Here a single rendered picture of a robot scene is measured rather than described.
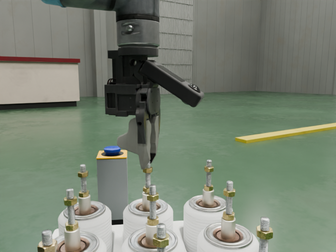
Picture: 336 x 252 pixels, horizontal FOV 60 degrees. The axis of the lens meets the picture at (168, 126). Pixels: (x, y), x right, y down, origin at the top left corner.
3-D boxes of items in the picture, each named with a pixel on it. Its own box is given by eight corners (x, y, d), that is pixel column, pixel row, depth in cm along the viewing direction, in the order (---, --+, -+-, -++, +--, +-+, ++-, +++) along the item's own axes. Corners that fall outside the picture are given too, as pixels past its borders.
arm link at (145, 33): (164, 26, 53) (150, 17, 46) (164, 51, 54) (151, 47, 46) (126, 27, 55) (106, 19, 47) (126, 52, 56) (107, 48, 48)
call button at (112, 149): (103, 158, 69) (103, 149, 68) (104, 153, 72) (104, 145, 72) (120, 157, 69) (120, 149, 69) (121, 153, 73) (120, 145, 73)
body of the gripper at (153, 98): (122, 113, 58) (120, 51, 56) (163, 114, 56) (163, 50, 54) (104, 118, 51) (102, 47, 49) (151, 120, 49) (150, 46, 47)
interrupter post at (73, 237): (83, 244, 44) (82, 224, 43) (78, 253, 42) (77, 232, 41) (68, 243, 44) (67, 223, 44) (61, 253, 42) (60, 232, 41)
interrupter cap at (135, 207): (171, 216, 53) (171, 212, 53) (129, 219, 52) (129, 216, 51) (164, 199, 60) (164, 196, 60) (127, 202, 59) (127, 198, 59)
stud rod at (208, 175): (207, 198, 56) (208, 161, 55) (204, 196, 57) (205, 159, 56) (211, 197, 57) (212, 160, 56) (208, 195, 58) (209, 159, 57)
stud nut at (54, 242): (39, 257, 29) (39, 250, 29) (35, 249, 30) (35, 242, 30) (60, 251, 30) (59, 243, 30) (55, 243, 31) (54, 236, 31)
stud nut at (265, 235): (275, 235, 33) (275, 228, 33) (269, 241, 32) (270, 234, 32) (258, 229, 34) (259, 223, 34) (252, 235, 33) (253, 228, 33)
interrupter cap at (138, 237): (159, 225, 50) (159, 221, 49) (188, 246, 44) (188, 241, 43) (119, 239, 45) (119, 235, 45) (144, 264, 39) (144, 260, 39)
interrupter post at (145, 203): (155, 211, 55) (155, 194, 54) (142, 212, 55) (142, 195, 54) (153, 205, 57) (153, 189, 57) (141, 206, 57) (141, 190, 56)
